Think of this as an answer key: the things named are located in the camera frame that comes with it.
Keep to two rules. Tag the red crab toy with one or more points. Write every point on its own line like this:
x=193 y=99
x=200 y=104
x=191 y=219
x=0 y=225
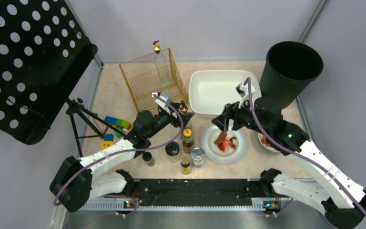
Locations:
x=227 y=144

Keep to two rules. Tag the brown food piece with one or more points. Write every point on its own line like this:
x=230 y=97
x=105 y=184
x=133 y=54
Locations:
x=221 y=137

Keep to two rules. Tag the white plate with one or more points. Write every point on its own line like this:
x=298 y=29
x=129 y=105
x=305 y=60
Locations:
x=210 y=134

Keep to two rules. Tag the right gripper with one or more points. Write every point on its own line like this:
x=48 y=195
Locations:
x=228 y=114

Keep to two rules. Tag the black lid glass jar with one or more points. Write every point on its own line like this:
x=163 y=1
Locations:
x=172 y=150

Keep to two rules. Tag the white rectangular basin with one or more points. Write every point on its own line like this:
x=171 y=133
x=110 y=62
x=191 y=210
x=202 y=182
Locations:
x=210 y=90

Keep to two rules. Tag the small yellow spice jar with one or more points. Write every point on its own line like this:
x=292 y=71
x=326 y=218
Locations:
x=185 y=165

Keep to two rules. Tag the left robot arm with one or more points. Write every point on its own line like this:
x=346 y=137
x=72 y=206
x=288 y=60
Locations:
x=81 y=179

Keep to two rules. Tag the small black cap jar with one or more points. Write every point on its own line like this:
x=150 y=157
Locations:
x=148 y=159

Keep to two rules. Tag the clear oil bottle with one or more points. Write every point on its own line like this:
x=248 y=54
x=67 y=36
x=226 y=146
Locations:
x=161 y=66

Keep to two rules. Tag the colourful toy block stack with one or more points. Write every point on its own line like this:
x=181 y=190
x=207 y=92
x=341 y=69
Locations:
x=120 y=124

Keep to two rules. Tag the black tripod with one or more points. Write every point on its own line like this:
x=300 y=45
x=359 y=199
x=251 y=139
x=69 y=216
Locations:
x=87 y=124

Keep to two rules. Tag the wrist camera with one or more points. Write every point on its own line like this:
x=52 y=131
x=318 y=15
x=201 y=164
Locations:
x=246 y=91
x=162 y=99

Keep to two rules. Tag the black trash bin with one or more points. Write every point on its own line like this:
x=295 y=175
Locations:
x=289 y=68

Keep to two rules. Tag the black perforated panel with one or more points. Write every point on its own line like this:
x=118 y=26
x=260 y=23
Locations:
x=43 y=54

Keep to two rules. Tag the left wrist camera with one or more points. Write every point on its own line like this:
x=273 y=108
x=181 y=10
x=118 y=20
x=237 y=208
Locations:
x=162 y=99

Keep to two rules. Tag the oil bottle with dark liquid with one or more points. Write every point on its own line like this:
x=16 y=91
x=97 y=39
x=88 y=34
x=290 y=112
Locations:
x=183 y=108

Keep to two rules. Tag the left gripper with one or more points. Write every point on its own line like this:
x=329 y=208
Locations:
x=177 y=117

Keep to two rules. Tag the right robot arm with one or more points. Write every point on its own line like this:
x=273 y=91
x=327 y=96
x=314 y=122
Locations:
x=341 y=200

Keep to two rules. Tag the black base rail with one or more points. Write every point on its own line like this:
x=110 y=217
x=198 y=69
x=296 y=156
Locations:
x=194 y=192

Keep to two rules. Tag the gold wire rack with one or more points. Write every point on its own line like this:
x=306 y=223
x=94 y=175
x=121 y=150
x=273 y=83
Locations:
x=141 y=79

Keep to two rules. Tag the white bowl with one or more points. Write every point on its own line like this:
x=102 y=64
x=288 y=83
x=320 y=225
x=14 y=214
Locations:
x=271 y=149

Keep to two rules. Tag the blue toy block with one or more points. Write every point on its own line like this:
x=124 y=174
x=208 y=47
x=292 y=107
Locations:
x=108 y=137

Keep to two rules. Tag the orange shrimp in bowl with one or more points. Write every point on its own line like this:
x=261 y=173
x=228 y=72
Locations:
x=264 y=141

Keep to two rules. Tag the sauce bottle yellow cap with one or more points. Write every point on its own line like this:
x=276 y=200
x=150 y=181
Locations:
x=187 y=141

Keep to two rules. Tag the yellow smiley toy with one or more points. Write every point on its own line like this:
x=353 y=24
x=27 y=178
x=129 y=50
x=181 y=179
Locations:
x=106 y=144

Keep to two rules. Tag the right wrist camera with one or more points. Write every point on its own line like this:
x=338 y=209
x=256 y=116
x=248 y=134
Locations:
x=246 y=91

